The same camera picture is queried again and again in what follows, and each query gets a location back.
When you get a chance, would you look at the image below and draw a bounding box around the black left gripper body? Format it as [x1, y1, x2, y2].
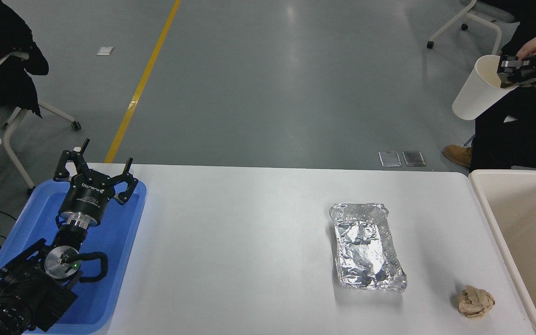
[59, 170, 120, 222]

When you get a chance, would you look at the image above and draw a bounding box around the white paper cup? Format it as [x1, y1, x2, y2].
[452, 54, 519, 121]

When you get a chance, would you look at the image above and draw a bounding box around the blue plastic tray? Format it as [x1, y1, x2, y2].
[0, 178, 147, 335]

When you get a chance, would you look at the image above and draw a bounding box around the person in dark clothes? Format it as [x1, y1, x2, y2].
[442, 0, 536, 171]

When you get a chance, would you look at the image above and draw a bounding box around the seated person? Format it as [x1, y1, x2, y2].
[0, 0, 49, 122]

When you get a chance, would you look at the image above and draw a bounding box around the metal floor plate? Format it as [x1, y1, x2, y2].
[378, 151, 402, 168]
[402, 151, 427, 167]

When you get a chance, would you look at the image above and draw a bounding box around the large pale bin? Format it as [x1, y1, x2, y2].
[468, 169, 536, 335]

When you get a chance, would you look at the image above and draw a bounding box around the crumpled foil tray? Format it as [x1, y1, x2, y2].
[328, 202, 408, 293]

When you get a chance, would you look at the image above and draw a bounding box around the crumpled tan paper ball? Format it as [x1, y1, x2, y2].
[456, 285, 496, 318]

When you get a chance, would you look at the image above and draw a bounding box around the white frame chair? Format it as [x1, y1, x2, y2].
[0, 97, 82, 194]
[426, 0, 516, 55]

